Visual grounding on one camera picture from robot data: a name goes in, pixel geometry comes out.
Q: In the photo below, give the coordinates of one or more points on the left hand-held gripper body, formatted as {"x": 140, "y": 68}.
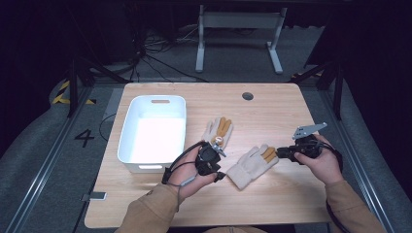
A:
{"x": 207, "y": 159}

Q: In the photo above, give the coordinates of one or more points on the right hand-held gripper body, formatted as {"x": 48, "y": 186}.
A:
{"x": 306, "y": 145}

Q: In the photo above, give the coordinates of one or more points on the cream and orange glove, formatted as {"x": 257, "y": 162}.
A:
{"x": 220, "y": 129}
{"x": 251, "y": 166}

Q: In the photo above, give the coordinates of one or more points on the white plastic bin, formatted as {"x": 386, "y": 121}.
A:
{"x": 155, "y": 139}

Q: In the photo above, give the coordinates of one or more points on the person's left hand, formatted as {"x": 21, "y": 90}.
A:
{"x": 186, "y": 174}

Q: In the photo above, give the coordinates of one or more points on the person's right hand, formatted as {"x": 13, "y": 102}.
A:
{"x": 324, "y": 168}

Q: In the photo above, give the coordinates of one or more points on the black metal stand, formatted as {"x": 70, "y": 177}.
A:
{"x": 336, "y": 87}
{"x": 74, "y": 87}

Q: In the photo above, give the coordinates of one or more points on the yellow and black hazard tape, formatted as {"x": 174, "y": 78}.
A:
{"x": 61, "y": 93}

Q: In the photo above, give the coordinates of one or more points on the aluminium floor rail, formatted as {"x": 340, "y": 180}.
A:
{"x": 356, "y": 161}
{"x": 48, "y": 161}

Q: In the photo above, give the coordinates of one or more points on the small silver bracket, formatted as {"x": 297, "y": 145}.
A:
{"x": 97, "y": 195}

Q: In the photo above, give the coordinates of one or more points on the white metal desk frame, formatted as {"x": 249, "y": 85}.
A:
{"x": 239, "y": 19}

